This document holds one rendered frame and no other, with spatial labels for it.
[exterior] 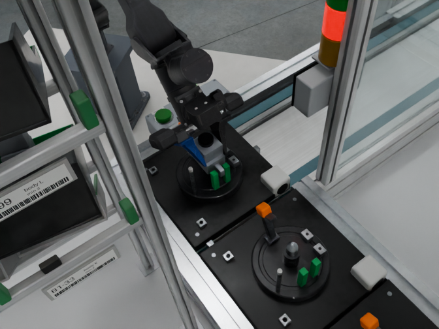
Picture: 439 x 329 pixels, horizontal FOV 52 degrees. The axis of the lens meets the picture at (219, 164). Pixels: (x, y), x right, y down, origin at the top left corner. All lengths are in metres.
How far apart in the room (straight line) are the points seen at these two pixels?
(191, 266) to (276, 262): 0.16
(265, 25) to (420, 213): 2.07
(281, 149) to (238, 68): 0.37
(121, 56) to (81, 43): 0.79
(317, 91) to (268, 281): 0.33
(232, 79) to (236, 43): 1.52
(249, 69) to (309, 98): 0.61
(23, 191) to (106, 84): 0.11
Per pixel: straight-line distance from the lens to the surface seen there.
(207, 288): 0.85
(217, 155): 0.87
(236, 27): 2.95
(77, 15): 0.34
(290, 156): 1.05
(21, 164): 0.39
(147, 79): 1.35
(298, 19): 3.01
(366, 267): 0.85
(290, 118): 1.13
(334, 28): 0.70
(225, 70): 1.34
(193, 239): 0.88
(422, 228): 1.07
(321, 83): 0.75
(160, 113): 1.09
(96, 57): 0.36
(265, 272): 0.82
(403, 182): 1.13
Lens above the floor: 1.74
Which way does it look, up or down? 53 degrees down
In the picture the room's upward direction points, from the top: 6 degrees counter-clockwise
